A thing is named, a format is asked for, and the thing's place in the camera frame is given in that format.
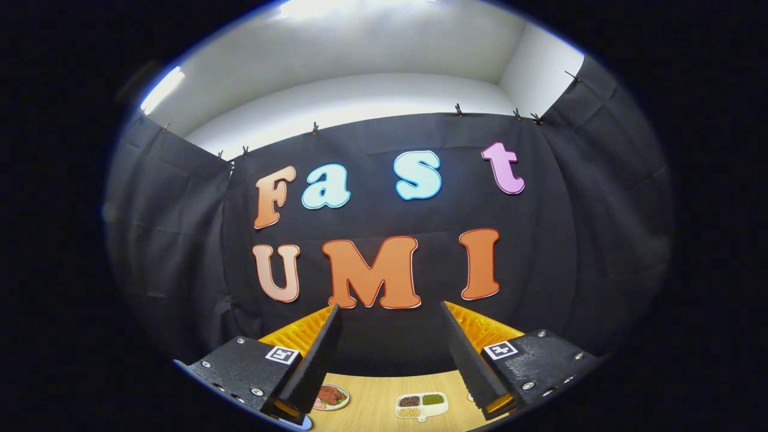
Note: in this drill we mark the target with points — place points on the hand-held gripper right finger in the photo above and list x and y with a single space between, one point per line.
468 366

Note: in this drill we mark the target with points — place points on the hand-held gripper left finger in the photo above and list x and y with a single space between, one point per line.
312 366

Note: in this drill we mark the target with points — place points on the brown meat patty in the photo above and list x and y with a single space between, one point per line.
329 394

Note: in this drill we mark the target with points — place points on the oval plate with food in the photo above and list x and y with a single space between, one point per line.
342 403

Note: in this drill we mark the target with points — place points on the pile of green beans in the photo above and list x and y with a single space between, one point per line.
432 399

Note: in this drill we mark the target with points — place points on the white divided dish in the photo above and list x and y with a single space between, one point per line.
438 409

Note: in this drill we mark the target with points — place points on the blue plate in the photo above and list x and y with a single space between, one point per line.
300 425

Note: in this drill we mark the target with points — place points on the pile of dark brown beans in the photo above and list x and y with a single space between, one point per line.
409 401

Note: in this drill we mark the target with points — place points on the pile of yellow beans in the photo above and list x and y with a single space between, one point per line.
409 412

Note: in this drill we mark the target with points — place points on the row of small cloth clips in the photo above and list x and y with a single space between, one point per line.
458 110

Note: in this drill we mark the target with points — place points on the ceiling light strip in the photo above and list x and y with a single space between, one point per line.
163 90

